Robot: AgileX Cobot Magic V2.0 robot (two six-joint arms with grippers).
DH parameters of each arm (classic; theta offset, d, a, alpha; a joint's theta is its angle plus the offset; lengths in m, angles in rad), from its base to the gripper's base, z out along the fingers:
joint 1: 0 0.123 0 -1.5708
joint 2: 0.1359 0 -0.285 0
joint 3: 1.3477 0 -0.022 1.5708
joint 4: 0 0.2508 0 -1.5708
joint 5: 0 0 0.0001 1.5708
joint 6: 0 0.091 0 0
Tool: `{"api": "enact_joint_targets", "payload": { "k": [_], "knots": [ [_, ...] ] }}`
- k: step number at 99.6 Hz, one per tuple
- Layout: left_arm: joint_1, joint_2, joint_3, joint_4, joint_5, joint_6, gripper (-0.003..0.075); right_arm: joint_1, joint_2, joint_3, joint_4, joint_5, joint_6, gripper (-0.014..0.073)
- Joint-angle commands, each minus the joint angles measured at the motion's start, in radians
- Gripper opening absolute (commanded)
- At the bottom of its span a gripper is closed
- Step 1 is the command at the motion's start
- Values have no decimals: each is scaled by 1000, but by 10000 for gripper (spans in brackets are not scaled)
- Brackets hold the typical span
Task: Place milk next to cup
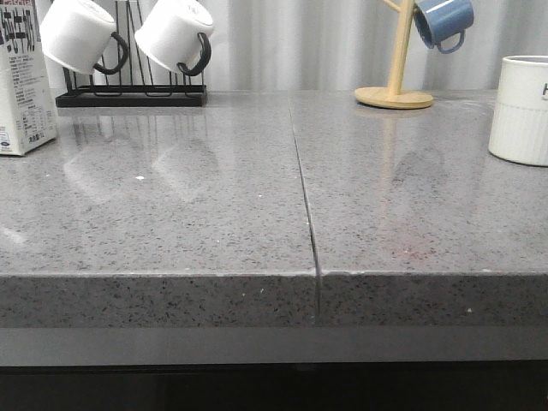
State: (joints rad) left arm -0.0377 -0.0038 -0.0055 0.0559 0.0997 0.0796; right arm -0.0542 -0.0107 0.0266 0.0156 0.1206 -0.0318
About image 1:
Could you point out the cream HOME mug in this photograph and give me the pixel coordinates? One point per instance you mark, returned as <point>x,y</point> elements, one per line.
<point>519,124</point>

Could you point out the white blue milk carton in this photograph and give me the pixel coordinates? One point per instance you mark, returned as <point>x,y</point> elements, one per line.
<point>28,111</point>

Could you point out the wooden mug tree stand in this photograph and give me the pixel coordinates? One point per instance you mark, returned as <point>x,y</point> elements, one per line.
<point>393,96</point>

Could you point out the right white hanging mug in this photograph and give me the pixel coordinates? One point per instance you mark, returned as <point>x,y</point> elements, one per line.
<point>176,36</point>

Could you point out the white hanging mug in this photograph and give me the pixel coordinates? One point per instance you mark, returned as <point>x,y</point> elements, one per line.
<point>75,34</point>
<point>176,36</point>

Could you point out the blue hanging mug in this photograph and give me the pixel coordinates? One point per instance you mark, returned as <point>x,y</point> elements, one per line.
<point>443,24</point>

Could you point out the left white hanging mug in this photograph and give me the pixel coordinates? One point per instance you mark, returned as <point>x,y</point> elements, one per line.
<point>75,34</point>

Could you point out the black wire mug rack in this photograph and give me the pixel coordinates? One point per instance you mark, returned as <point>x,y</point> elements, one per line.
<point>140,83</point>

